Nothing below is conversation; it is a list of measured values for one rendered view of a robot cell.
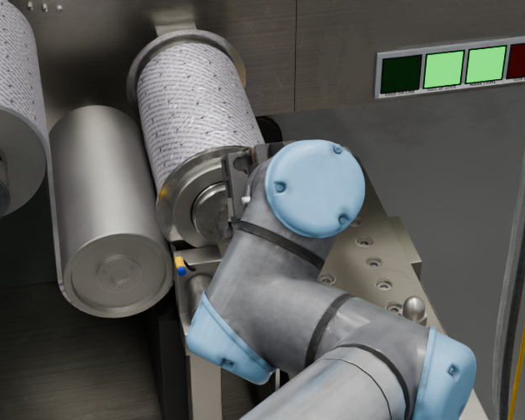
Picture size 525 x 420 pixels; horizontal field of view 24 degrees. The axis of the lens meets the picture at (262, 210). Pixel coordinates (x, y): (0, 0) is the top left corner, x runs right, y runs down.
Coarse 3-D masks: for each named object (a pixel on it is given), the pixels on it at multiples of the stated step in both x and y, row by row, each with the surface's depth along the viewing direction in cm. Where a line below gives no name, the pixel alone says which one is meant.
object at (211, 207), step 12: (204, 192) 126; (216, 192) 125; (192, 204) 127; (204, 204) 126; (216, 204) 126; (192, 216) 127; (204, 216) 127; (216, 216) 127; (228, 216) 127; (204, 228) 128; (216, 240) 129; (228, 240) 129
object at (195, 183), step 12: (204, 168) 125; (216, 168) 125; (192, 180) 125; (204, 180) 125; (216, 180) 126; (180, 192) 126; (192, 192) 126; (180, 204) 126; (180, 216) 127; (180, 228) 128; (192, 228) 129; (192, 240) 130; (204, 240) 130
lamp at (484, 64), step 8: (488, 48) 163; (496, 48) 163; (504, 48) 164; (472, 56) 163; (480, 56) 164; (488, 56) 164; (496, 56) 164; (472, 64) 164; (480, 64) 164; (488, 64) 165; (496, 64) 165; (472, 72) 165; (480, 72) 165; (488, 72) 166; (496, 72) 166; (472, 80) 166; (480, 80) 166
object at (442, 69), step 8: (432, 56) 162; (440, 56) 162; (448, 56) 163; (456, 56) 163; (432, 64) 163; (440, 64) 163; (448, 64) 163; (456, 64) 164; (432, 72) 164; (440, 72) 164; (448, 72) 164; (456, 72) 164; (432, 80) 164; (440, 80) 165; (448, 80) 165; (456, 80) 165
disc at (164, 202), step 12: (192, 156) 125; (204, 156) 125; (216, 156) 125; (180, 168) 125; (192, 168) 125; (168, 180) 125; (180, 180) 126; (168, 192) 126; (156, 204) 127; (168, 204) 127; (168, 216) 128; (168, 228) 129; (168, 240) 130; (180, 240) 130
